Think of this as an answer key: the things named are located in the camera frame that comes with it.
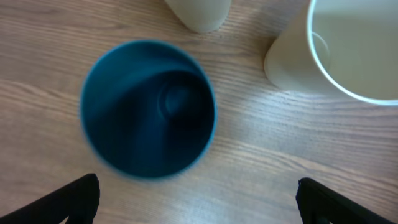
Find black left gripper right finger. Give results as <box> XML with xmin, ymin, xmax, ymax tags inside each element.
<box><xmin>296</xmin><ymin>177</ymin><xmax>394</xmax><ymax>224</ymax></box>

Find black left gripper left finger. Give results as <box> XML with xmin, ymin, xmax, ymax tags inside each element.
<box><xmin>1</xmin><ymin>174</ymin><xmax>100</xmax><ymax>224</ymax></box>

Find blue cup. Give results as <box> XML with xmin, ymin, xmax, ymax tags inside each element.
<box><xmin>79</xmin><ymin>39</ymin><xmax>218</xmax><ymax>180</ymax></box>

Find beige cup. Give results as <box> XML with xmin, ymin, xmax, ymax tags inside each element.
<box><xmin>264</xmin><ymin>0</ymin><xmax>397</xmax><ymax>106</ymax></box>
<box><xmin>165</xmin><ymin>0</ymin><xmax>232</xmax><ymax>34</ymax></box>

